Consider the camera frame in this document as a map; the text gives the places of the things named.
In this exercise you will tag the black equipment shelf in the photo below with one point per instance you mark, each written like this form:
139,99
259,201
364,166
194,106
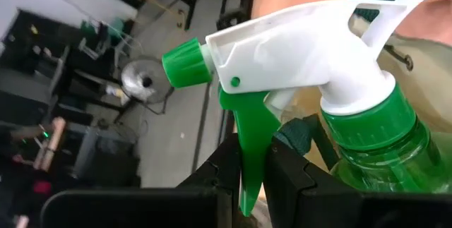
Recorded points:
24,62

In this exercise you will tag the beige gardening bag green trim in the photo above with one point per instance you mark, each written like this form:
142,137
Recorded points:
427,79

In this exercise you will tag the black frame bracket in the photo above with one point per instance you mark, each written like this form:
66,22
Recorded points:
231,18

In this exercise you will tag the round metal floor fan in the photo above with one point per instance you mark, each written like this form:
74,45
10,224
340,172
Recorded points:
137,79

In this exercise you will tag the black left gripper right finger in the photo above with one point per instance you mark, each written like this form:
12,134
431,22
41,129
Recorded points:
353,210

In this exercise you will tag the grey storage bin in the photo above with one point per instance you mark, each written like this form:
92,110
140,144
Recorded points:
106,157

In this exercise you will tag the green transparent spray bottle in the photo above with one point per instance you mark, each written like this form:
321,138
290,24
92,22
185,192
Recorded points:
300,55

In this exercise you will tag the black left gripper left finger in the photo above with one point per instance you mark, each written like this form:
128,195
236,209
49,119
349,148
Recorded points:
141,210

